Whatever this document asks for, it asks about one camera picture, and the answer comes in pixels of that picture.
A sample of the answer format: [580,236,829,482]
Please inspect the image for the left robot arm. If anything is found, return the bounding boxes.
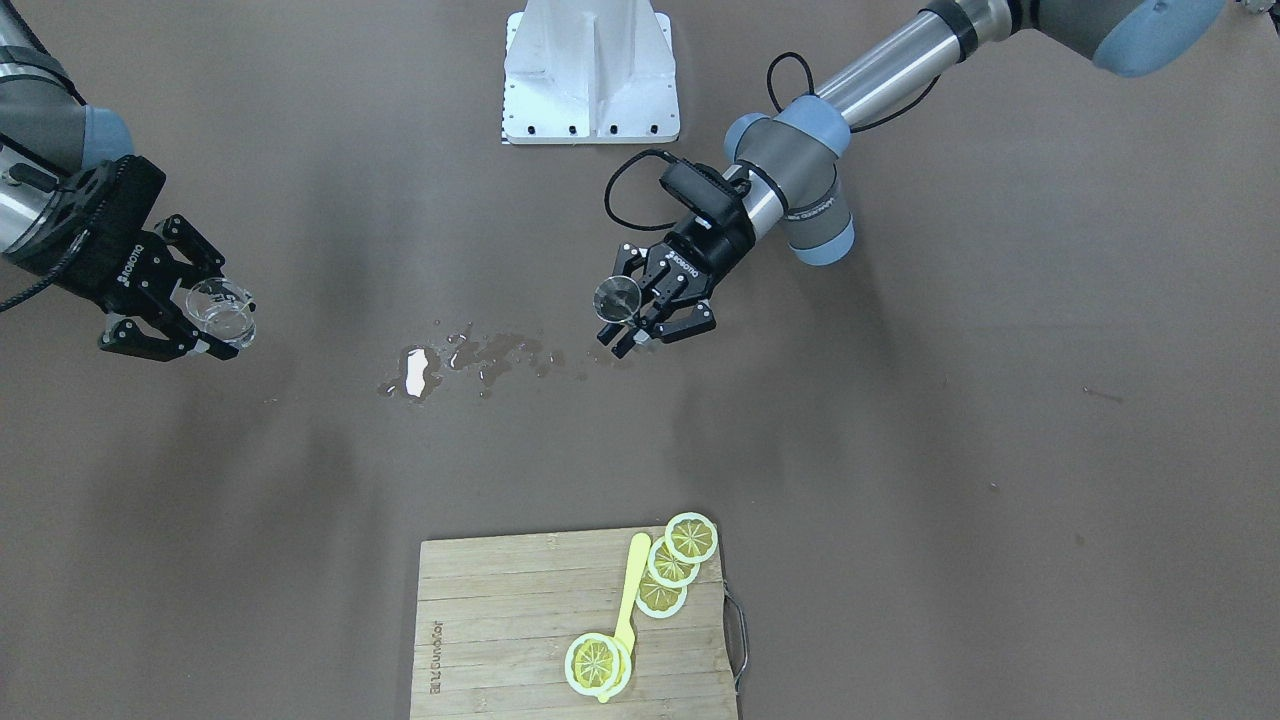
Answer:
[593,1,1222,357]

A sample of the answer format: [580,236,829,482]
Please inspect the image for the clear glass cup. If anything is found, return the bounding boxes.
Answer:
[186,277,256,350]

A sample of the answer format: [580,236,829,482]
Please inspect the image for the middle lemon slice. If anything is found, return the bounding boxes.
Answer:
[646,539,701,591]

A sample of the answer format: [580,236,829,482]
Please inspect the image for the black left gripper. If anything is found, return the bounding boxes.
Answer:
[598,206,756,359]

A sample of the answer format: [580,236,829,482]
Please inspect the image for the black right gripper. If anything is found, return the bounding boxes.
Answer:
[3,155,241,363]

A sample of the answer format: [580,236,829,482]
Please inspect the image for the lemon slice on knife end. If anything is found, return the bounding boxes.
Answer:
[564,632,634,703]

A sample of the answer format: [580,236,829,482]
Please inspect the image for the bamboo cutting board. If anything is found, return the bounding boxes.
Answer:
[410,528,740,719]

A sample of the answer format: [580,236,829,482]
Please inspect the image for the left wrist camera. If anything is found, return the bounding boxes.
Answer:
[659,158,748,229]

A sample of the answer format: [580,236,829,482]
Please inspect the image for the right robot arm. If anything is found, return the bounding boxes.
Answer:
[1,3,238,363]

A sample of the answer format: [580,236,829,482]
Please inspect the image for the yellow plastic knife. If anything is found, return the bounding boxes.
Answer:
[598,532,652,703]

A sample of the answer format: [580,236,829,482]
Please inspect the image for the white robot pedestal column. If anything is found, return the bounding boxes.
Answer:
[500,1,681,145]

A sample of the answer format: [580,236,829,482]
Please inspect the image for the steel jigger measuring cup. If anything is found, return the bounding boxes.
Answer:
[591,275,643,324]

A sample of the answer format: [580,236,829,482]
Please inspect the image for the lemon slice beside knife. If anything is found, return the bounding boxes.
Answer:
[636,574,689,619]

